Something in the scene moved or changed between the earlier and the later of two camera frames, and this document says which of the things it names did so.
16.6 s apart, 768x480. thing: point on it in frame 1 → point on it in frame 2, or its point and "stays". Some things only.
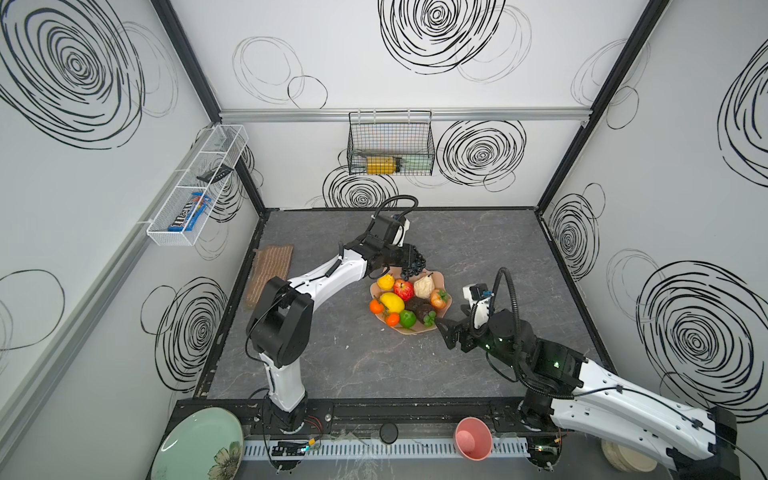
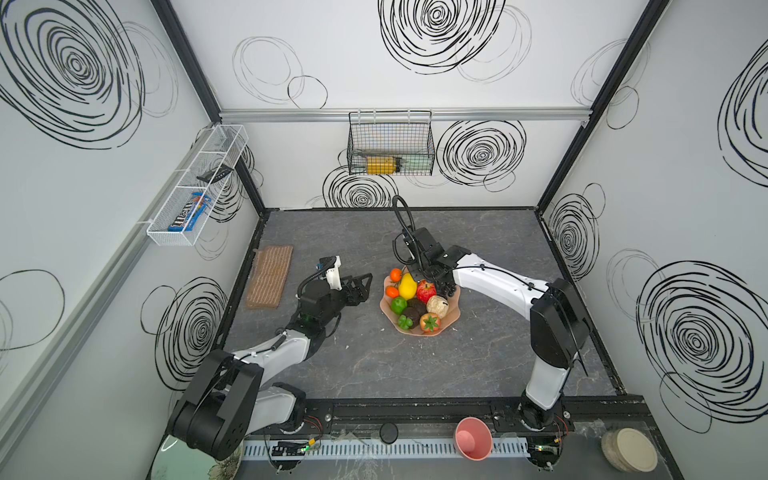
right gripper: [459, 334] → [441, 280]
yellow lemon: [393, 302] → [408, 287]
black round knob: [388, 432] stays
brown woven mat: [269, 262] stays
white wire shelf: [183, 216] stays
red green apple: [439, 298] → [430, 322]
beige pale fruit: [424, 287] → [438, 306]
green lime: [407, 319] → [398, 305]
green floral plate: [207, 444] stays
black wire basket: [392, 142] stays
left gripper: [405, 259] → [351, 290]
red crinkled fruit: [403, 289] → [425, 290]
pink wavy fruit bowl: [428, 284] → [451, 316]
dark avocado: [419, 305] stays
